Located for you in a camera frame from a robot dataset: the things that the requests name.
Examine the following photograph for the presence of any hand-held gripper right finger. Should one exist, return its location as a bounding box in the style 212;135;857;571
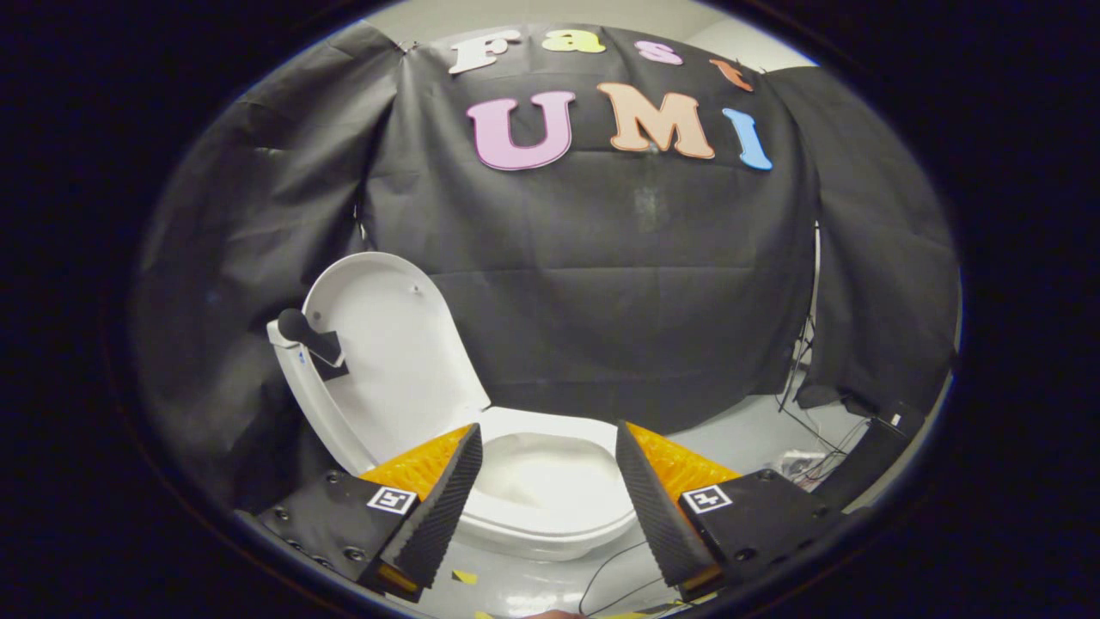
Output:
614;420;860;603

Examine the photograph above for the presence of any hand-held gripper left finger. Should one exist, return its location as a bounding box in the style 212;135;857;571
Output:
234;421;484;604

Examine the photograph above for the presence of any white toilet lid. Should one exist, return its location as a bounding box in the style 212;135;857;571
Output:
301;252;492;469

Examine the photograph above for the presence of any black lid handle block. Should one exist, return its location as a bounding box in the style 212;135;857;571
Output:
277;308;351;382

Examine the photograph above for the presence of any white ceramic toilet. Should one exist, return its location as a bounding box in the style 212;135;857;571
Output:
266;318;641;564

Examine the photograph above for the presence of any small white plastic object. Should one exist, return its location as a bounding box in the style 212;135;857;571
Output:
771;450;828;482

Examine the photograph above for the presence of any black box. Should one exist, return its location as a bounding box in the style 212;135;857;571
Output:
812;411;925;512

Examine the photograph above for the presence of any black backdrop cloth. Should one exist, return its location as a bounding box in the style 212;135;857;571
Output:
129;21;961;517

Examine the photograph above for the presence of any tangle of floor cables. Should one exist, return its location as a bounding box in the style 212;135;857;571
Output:
577;318;860;616

